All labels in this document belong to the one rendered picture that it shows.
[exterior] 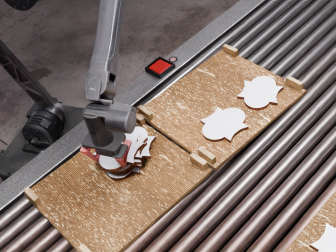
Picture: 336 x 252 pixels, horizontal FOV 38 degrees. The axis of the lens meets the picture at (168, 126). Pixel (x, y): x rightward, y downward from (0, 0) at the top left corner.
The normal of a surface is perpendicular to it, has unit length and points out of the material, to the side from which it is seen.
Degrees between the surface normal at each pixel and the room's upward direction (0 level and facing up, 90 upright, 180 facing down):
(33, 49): 0
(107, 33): 37
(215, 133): 0
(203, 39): 0
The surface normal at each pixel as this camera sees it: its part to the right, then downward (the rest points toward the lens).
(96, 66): -0.36, -0.12
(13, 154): -0.14, -0.69
